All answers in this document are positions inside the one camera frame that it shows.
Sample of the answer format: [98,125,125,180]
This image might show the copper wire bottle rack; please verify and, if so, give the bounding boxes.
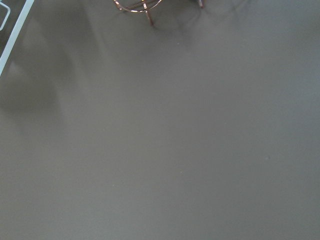
[112,0,206,26]

